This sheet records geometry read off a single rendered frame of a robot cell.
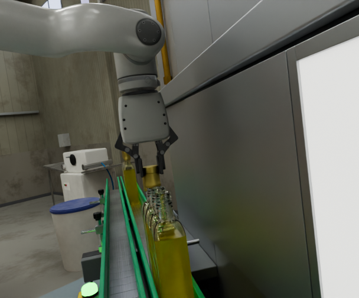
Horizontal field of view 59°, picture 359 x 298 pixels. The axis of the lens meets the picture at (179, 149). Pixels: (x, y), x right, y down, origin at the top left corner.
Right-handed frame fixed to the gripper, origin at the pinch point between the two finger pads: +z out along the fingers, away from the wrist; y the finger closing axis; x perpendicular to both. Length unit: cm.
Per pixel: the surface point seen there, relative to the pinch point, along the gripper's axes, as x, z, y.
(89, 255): -51, 34, 21
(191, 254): -21.7, 29.9, -10.6
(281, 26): 34.3, -16.9, -13.3
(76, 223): -288, 80, 59
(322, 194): 39.0, 1.3, -12.8
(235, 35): 22.1, -19.6, -13.1
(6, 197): -814, 111, 295
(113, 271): -22.0, 29.9, 12.0
